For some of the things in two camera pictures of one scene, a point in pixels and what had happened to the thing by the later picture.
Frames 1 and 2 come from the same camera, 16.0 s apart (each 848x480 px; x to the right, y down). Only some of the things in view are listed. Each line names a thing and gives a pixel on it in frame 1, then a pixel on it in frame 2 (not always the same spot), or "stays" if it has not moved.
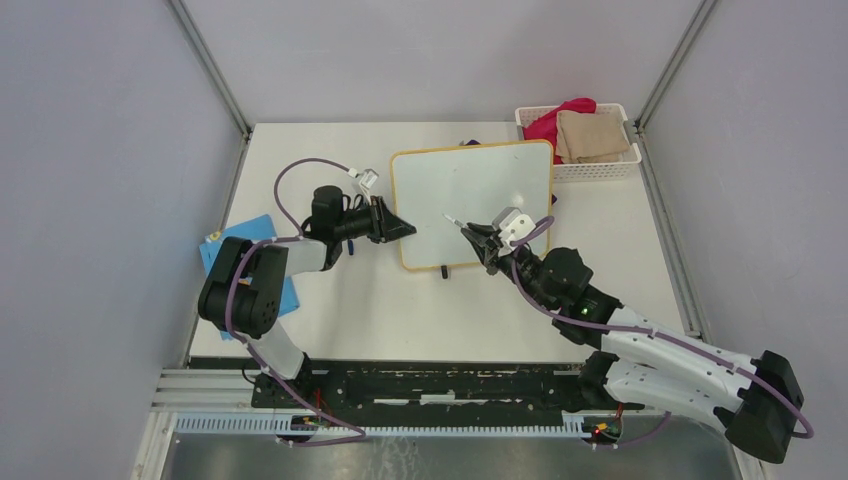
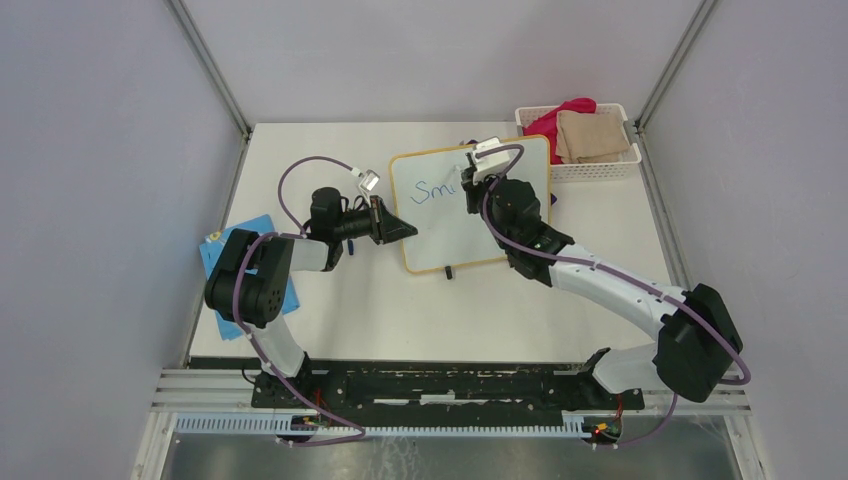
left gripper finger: x=396 y=228 stays
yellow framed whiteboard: x=436 y=191 stays
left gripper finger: x=387 y=215 stays
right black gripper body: x=527 y=264 to x=473 y=190
